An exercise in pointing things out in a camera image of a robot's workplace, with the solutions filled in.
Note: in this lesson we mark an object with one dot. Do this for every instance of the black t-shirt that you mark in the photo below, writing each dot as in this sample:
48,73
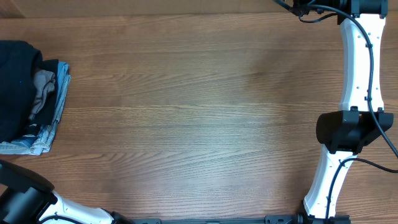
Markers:
18,62

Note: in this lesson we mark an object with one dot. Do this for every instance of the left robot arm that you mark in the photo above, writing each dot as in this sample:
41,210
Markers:
30,198

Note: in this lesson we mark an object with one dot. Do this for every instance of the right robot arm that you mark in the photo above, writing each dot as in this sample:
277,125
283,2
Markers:
360,118

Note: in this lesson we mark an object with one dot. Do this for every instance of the black folded garment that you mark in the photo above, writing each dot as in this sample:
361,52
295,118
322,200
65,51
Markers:
46,114

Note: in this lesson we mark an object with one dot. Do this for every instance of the grey folded garment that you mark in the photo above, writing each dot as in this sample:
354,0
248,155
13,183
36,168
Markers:
44,82

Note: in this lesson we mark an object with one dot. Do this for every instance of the light blue folded jeans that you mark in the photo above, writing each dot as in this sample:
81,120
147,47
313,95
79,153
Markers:
42,142

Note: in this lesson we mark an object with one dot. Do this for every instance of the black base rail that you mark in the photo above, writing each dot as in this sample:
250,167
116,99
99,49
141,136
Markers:
268,219

